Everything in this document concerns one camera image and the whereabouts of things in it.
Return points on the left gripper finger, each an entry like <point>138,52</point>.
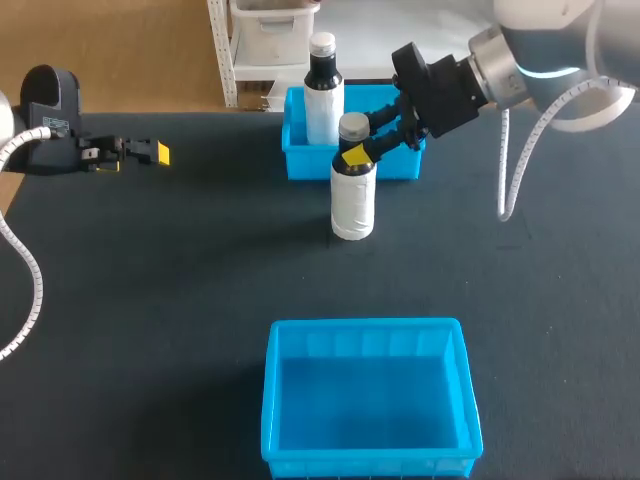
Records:
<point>147,151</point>

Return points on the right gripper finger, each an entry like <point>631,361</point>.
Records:
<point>380,145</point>
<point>382,114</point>

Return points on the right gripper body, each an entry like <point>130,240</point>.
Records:
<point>442,95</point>

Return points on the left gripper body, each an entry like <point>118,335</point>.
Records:
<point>50,115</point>

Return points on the white bottle with dark neck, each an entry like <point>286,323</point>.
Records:
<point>352,200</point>
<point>322,110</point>

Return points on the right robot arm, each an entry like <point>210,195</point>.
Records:
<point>507,75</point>

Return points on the blue plastic bin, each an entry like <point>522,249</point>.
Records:
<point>370,400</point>
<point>310,157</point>

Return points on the white metal shelf rack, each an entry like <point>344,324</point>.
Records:
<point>222,50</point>

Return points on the white plastic crate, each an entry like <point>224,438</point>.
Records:
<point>270,35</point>

